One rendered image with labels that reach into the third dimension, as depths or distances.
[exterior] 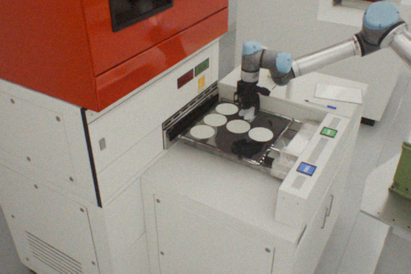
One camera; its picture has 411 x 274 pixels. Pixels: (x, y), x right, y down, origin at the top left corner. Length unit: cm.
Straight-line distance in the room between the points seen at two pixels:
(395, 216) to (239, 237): 54
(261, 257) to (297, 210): 24
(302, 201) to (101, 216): 70
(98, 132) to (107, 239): 46
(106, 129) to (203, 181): 44
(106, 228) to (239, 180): 52
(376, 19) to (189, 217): 97
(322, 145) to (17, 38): 110
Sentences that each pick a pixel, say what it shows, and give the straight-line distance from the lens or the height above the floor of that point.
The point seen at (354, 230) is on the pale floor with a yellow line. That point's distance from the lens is 266.
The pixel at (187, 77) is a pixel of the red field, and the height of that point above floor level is 110.
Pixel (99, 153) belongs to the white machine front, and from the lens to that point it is 137.
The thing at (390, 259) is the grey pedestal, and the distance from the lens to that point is 186.
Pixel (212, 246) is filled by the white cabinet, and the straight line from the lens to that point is 160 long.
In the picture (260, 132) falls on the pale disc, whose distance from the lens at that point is 170.
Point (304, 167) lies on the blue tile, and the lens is 144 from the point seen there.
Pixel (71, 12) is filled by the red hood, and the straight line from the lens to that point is 114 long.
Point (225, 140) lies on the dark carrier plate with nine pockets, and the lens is 165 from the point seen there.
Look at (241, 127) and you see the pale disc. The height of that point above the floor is 90.
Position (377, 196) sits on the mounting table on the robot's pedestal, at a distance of 163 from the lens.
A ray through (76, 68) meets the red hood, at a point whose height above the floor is 136.
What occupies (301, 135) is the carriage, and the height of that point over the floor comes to 88.
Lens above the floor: 185
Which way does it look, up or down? 31 degrees down
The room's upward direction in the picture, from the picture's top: straight up
